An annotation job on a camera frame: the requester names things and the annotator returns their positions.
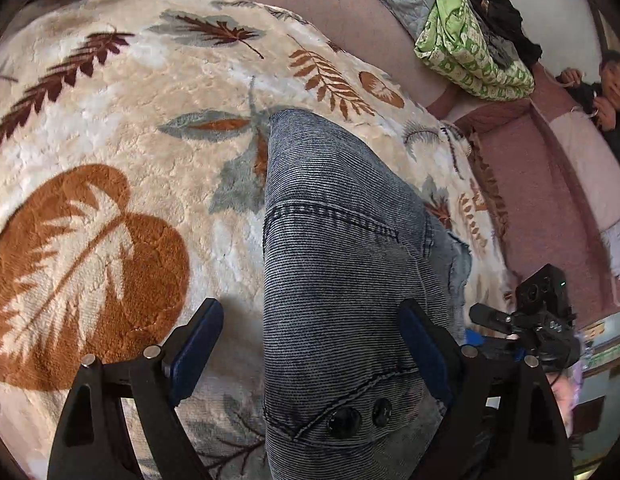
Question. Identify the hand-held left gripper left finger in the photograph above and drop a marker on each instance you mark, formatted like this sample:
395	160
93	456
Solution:
194	355

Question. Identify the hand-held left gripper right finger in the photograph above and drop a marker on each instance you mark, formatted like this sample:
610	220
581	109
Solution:
425	350

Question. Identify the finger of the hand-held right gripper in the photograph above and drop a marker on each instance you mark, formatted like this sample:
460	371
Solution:
490	316
472	336

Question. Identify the grey denim pants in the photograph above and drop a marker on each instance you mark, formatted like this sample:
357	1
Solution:
340	285

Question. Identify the person's right forearm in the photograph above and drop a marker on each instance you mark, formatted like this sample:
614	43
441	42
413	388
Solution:
570	395

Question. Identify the pink sofa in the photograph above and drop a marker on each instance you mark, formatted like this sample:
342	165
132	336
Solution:
530	200

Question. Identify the cream leaf print blanket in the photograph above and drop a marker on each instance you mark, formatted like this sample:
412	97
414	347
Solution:
139	110

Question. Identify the green patterned blanket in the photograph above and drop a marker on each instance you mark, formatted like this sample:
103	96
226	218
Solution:
465	65

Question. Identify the grey garment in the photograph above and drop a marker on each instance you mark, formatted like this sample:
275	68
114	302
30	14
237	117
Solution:
497	55

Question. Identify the black clothing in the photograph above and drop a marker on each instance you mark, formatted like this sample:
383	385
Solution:
500	15

